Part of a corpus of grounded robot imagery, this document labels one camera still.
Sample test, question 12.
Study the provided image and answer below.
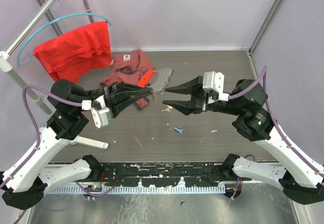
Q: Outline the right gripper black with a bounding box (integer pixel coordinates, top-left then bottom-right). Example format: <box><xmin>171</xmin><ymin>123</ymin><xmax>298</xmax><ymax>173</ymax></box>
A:
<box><xmin>162</xmin><ymin>74</ymin><xmax>244</xmax><ymax>116</ymax></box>

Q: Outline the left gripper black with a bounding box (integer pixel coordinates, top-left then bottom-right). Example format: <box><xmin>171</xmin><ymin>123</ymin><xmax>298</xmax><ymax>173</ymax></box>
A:
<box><xmin>85</xmin><ymin>81</ymin><xmax>154</xmax><ymax>118</ymax></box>

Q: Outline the blue tag key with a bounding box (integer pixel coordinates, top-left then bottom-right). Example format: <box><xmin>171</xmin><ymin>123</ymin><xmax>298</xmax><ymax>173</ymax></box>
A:
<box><xmin>174</xmin><ymin>127</ymin><xmax>185</xmax><ymax>134</ymax></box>

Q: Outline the metal key organizer red handle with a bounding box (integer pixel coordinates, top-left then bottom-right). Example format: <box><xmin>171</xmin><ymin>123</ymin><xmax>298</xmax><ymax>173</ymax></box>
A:
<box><xmin>138</xmin><ymin>67</ymin><xmax>174</xmax><ymax>94</ymax></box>

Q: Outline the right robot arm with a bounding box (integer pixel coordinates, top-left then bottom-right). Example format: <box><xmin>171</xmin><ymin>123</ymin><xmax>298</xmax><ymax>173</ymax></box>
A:
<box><xmin>163</xmin><ymin>71</ymin><xmax>323</xmax><ymax>205</ymax></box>

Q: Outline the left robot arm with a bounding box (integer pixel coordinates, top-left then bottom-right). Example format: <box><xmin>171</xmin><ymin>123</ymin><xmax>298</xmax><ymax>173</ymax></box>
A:
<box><xmin>1</xmin><ymin>79</ymin><xmax>153</xmax><ymax>210</ymax></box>

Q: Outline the dusty red shirt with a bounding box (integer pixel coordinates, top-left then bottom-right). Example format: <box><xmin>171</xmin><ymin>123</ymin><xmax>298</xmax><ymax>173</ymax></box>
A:
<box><xmin>100</xmin><ymin>49</ymin><xmax>155</xmax><ymax>111</ymax></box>

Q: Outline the bright red cloth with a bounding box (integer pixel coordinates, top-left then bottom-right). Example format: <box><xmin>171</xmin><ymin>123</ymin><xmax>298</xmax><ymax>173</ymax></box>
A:
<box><xmin>33</xmin><ymin>21</ymin><xmax>112</xmax><ymax>83</ymax></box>

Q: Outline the teal clothes hanger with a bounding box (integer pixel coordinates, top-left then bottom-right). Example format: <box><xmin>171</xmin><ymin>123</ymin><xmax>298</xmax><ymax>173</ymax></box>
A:
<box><xmin>16</xmin><ymin>13</ymin><xmax>112</xmax><ymax>66</ymax></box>

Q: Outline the metal clothes rack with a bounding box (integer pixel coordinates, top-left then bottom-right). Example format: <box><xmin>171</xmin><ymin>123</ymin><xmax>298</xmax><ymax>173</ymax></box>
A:
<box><xmin>0</xmin><ymin>0</ymin><xmax>109</xmax><ymax>150</ymax></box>

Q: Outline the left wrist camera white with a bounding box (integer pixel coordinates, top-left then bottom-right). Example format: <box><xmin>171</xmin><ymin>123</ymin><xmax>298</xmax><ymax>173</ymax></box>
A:
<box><xmin>82</xmin><ymin>100</ymin><xmax>112</xmax><ymax>129</ymax></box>

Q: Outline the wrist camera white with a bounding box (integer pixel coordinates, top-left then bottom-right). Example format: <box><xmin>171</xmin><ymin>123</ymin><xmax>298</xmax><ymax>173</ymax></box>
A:
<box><xmin>82</xmin><ymin>100</ymin><xmax>112</xmax><ymax>129</ymax></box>
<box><xmin>202</xmin><ymin>71</ymin><xmax>229</xmax><ymax>101</ymax></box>

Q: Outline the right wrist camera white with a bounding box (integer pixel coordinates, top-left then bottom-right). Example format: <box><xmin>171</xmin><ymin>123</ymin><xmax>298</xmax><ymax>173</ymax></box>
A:
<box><xmin>202</xmin><ymin>71</ymin><xmax>229</xmax><ymax>101</ymax></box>

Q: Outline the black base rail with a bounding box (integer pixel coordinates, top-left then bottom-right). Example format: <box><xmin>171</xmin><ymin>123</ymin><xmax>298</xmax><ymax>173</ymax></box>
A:
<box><xmin>83</xmin><ymin>162</ymin><xmax>242</xmax><ymax>188</ymax></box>

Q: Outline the grey slotted cable duct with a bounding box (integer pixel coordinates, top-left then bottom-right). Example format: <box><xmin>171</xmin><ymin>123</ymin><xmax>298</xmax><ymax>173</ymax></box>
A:
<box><xmin>49</xmin><ymin>184</ymin><xmax>226</xmax><ymax>195</ymax></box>

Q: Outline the aluminium frame post right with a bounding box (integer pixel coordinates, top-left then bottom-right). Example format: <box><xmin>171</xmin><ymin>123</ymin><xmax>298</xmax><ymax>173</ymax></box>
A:
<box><xmin>248</xmin><ymin>0</ymin><xmax>284</xmax><ymax>55</ymax></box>

